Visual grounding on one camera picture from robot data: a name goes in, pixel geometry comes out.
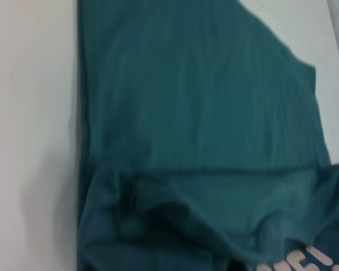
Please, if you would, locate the teal blue t-shirt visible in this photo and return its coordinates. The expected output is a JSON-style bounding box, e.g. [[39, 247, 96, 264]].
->
[[76, 0, 339, 271]]

